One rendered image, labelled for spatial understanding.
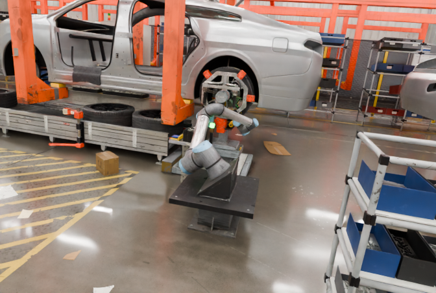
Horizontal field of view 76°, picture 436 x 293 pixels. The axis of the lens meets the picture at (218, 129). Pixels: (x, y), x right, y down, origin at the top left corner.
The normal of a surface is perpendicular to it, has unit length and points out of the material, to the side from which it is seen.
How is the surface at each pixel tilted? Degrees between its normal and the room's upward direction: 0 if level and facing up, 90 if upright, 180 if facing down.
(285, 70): 90
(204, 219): 90
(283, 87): 90
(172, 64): 90
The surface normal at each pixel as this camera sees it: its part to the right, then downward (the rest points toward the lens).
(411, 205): -0.23, 0.23
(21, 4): 0.97, 0.14
